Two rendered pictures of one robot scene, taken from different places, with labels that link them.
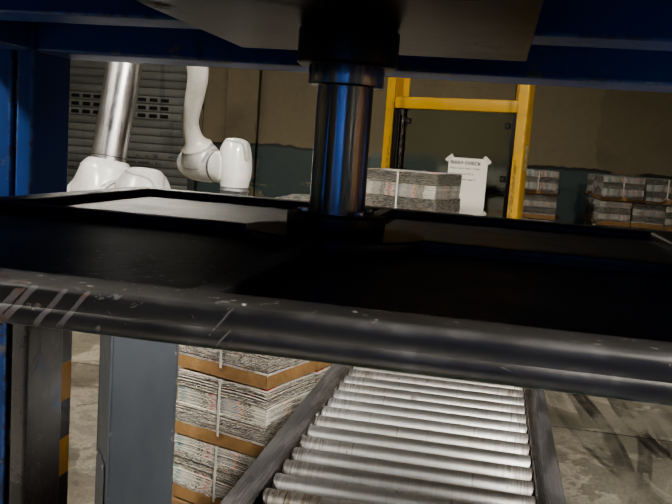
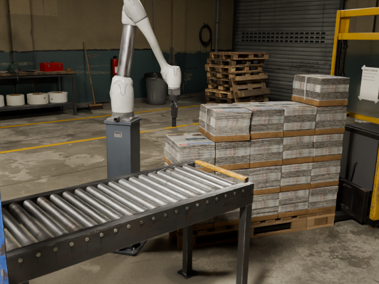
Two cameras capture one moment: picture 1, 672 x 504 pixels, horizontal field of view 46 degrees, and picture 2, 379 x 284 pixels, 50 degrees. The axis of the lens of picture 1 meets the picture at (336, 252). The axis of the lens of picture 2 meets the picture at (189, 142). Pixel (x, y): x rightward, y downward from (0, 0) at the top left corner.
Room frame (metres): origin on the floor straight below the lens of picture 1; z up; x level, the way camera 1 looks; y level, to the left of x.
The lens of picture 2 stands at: (0.26, -1.66, 1.56)
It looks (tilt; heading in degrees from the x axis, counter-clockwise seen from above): 14 degrees down; 39
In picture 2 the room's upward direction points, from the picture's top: 1 degrees clockwise
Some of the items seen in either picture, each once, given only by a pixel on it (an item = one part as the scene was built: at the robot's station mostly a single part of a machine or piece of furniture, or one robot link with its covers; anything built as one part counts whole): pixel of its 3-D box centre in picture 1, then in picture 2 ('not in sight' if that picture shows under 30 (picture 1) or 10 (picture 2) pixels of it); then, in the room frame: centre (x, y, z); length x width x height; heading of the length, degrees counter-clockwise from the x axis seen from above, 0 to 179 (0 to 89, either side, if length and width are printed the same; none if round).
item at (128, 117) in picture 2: not in sight; (122, 115); (2.19, 0.53, 1.03); 0.22 x 0.18 x 0.06; 25
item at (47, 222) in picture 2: not in sight; (44, 220); (1.16, -0.12, 0.77); 0.47 x 0.05 x 0.05; 79
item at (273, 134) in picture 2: not in sight; (255, 129); (3.14, -0.01, 0.86); 0.38 x 0.29 x 0.04; 58
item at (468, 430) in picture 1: (422, 430); (143, 194); (1.67, -0.22, 0.77); 0.47 x 0.05 x 0.05; 79
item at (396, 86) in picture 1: (387, 227); (333, 106); (4.17, -0.26, 0.97); 0.09 x 0.09 x 1.75; 59
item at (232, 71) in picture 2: not in sight; (236, 79); (8.71, 3.79, 0.65); 1.33 x 0.94 x 1.30; 173
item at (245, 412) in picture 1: (312, 393); (237, 183); (3.01, 0.05, 0.42); 1.17 x 0.39 x 0.83; 149
